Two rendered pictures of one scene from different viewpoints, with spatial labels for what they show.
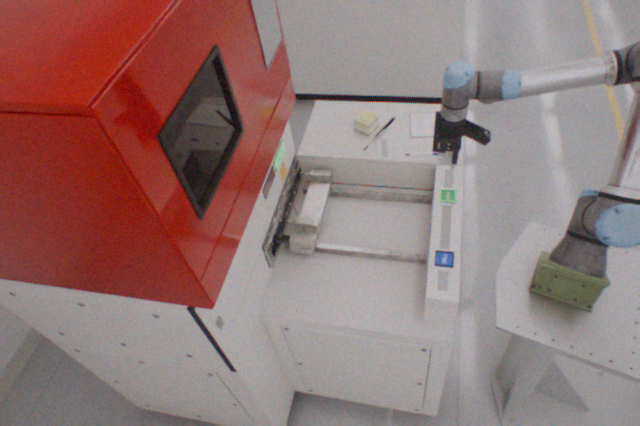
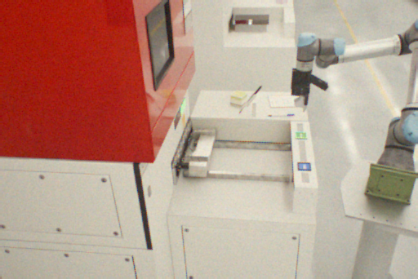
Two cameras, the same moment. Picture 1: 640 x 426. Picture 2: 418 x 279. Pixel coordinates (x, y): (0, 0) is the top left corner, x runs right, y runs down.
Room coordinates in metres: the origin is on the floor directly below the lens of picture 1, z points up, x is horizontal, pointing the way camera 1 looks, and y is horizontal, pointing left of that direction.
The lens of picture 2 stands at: (-0.54, 0.32, 1.98)
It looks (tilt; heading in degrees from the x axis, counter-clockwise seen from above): 31 degrees down; 348
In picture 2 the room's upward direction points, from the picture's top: 3 degrees counter-clockwise
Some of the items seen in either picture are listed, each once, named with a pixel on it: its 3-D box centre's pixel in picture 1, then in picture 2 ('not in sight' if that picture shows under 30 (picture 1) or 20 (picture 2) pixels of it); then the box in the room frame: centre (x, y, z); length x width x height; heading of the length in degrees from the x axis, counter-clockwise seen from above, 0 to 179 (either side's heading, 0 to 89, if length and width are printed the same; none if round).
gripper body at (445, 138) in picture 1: (449, 131); (301, 81); (1.01, -0.42, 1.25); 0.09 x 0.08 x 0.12; 69
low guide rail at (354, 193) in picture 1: (365, 194); (240, 145); (1.19, -0.19, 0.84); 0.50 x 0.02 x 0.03; 69
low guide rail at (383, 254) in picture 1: (353, 251); (235, 175); (0.94, -0.09, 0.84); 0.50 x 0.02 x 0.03; 69
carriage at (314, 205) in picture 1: (312, 211); (203, 152); (1.13, 0.03, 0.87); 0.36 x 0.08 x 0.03; 159
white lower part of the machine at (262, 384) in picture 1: (218, 305); (118, 242); (1.09, 0.52, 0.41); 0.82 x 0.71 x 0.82; 159
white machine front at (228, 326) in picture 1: (260, 227); (170, 148); (0.97, 0.20, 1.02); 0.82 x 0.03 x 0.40; 159
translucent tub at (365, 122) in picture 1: (366, 123); (238, 99); (1.41, -0.24, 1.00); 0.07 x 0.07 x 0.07; 43
